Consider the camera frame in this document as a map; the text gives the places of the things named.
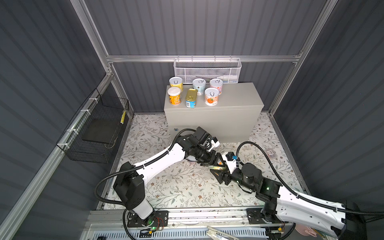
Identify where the orange can pull-tab lid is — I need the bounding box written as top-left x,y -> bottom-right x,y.
205,88 -> 220,107

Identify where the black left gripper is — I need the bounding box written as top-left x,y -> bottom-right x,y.
194,145 -> 226,167

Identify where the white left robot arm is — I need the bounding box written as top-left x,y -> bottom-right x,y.
113,127 -> 220,221

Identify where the grey metal cabinet box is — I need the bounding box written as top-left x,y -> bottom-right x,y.
164,83 -> 264,143

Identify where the yellow can pull-tab lid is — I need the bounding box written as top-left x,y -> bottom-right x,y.
169,77 -> 183,92

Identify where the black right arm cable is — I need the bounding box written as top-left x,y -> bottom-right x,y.
235,141 -> 384,223

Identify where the white wire mesh basket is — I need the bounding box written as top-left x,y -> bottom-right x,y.
173,57 -> 242,85

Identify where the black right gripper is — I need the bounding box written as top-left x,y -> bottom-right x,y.
210,163 -> 255,192

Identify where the orange green can plastic lid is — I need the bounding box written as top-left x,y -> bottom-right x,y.
211,157 -> 226,170

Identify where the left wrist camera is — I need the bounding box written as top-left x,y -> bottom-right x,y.
209,137 -> 220,151

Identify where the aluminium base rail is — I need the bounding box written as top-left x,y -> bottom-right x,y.
86,205 -> 310,240

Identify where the gold rectangular tin can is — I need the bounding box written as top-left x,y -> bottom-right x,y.
186,89 -> 198,108

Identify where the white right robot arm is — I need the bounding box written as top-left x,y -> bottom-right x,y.
210,163 -> 368,240

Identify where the pink can pull-tab lid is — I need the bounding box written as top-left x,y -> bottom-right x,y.
210,78 -> 224,95

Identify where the yellow tag on basket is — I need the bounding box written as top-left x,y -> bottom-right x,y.
120,110 -> 126,125

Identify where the blue can white lid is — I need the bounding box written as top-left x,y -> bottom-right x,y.
193,78 -> 207,96

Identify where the pink can white lid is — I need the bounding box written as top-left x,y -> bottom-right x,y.
186,156 -> 198,162

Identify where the yellow orange can plastic lid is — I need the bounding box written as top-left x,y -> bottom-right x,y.
167,87 -> 182,106

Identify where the black wire basket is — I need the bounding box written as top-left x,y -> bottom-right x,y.
57,91 -> 130,164

